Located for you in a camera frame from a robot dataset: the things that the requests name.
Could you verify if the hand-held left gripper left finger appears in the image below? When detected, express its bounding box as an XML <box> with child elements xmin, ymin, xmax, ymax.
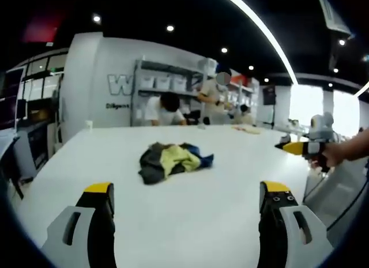
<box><xmin>42</xmin><ymin>181</ymin><xmax>118</xmax><ymax>268</ymax></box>

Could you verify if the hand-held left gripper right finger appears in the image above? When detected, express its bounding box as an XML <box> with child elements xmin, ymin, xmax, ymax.
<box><xmin>258</xmin><ymin>180</ymin><xmax>335</xmax><ymax>268</ymax></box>

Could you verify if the multicoloured garment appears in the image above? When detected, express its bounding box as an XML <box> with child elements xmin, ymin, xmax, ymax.
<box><xmin>138</xmin><ymin>141</ymin><xmax>214</xmax><ymax>185</ymax></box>

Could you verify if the person's right hand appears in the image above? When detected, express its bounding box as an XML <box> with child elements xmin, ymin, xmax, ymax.
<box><xmin>321</xmin><ymin>141</ymin><xmax>349</xmax><ymax>168</ymax></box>

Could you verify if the beige cloth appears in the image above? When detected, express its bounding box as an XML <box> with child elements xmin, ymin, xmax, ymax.
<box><xmin>231</xmin><ymin>124</ymin><xmax>262</xmax><ymax>135</ymax></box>

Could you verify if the grey equipment cabinet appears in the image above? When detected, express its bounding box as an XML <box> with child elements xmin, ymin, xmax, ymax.
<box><xmin>13</xmin><ymin>97</ymin><xmax>63</xmax><ymax>178</ymax></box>

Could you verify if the long ceiling light strip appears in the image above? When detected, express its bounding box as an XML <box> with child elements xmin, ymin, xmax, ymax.
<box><xmin>217</xmin><ymin>0</ymin><xmax>298</xmax><ymax>85</ymax></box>

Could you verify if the large white storage bin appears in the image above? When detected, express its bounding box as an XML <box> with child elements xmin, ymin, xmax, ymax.
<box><xmin>198</xmin><ymin>57</ymin><xmax>217</xmax><ymax>76</ymax></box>

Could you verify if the ceiling air vent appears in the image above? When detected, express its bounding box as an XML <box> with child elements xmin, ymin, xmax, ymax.
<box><xmin>315</xmin><ymin>0</ymin><xmax>353</xmax><ymax>36</ymax></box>

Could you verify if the grey metal shelf rack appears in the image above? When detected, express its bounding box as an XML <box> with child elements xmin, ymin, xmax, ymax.
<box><xmin>131</xmin><ymin>59</ymin><xmax>260</xmax><ymax>127</ymax></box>

